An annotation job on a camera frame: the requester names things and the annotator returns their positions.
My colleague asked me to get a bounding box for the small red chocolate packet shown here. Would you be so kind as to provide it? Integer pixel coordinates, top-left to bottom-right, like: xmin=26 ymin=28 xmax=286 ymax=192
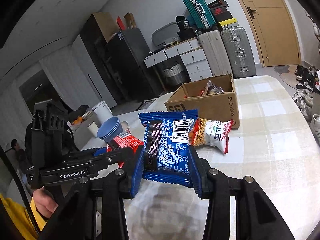
xmin=106 ymin=132 xmax=144 ymax=167

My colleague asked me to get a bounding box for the white red noodle snack bag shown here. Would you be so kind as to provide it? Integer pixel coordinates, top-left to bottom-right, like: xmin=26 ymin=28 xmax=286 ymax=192
xmin=189 ymin=118 xmax=232 ymax=154

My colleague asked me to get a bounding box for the blue oreo cookie packet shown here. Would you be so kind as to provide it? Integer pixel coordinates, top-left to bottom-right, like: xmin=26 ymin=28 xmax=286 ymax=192
xmin=139 ymin=109 xmax=198 ymax=187

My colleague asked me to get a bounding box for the yellow sleeve forearm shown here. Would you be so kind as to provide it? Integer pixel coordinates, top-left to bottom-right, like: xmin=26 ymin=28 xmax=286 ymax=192
xmin=1 ymin=194 xmax=38 ymax=239

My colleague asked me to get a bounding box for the left hand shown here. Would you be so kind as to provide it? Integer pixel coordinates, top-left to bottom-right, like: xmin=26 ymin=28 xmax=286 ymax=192
xmin=33 ymin=187 xmax=58 ymax=219

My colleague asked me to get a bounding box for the stack of blue bowls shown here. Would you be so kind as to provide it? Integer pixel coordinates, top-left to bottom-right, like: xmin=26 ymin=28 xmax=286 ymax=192
xmin=97 ymin=116 xmax=123 ymax=143

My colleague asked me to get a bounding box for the white kettle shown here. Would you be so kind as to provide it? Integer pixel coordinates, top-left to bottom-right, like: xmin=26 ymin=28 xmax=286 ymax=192
xmin=91 ymin=100 xmax=113 ymax=127

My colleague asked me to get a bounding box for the brown cardboard SF box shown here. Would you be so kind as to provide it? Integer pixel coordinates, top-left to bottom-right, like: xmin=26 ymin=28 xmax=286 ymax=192
xmin=165 ymin=74 xmax=240 ymax=129

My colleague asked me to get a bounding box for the black refrigerator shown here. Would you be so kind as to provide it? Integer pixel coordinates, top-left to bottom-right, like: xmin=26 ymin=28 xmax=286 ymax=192
xmin=105 ymin=27 xmax=163 ymax=104

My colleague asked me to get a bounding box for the purple snack bag in box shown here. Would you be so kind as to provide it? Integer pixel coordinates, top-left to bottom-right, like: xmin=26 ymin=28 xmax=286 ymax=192
xmin=203 ymin=80 xmax=224 ymax=95

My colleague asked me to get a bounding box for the woven laundry basket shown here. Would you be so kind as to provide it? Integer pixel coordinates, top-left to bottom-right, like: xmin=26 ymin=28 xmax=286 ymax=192
xmin=162 ymin=62 xmax=188 ymax=86

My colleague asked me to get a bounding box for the white drawer desk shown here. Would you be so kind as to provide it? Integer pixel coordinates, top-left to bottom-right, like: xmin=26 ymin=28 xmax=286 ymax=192
xmin=144 ymin=38 xmax=212 ymax=82

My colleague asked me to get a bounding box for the white sneaker on floor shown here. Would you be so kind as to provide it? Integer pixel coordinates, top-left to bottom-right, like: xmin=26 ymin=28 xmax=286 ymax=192
xmin=310 ymin=114 xmax=320 ymax=143

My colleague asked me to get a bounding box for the silver suitcase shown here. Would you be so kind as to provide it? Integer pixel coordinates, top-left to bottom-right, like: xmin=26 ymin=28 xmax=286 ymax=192
xmin=221 ymin=26 xmax=256 ymax=79

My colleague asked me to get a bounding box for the beige suitcase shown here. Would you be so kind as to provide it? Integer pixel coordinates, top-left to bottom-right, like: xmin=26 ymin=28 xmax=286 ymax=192
xmin=197 ymin=30 xmax=232 ymax=76

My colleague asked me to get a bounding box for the door mat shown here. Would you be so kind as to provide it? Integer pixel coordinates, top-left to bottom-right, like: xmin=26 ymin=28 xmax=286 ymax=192
xmin=274 ymin=65 xmax=298 ymax=89

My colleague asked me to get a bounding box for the stack of shoe boxes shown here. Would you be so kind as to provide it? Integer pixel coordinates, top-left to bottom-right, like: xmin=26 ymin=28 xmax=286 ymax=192
xmin=208 ymin=0 xmax=239 ymax=30

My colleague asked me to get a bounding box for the wooden door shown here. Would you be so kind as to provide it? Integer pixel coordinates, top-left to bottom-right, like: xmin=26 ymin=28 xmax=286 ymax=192
xmin=239 ymin=0 xmax=301 ymax=67

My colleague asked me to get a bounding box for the teal suitcase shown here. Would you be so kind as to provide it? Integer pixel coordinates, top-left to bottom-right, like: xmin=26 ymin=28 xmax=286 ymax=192
xmin=182 ymin=0 xmax=217 ymax=31

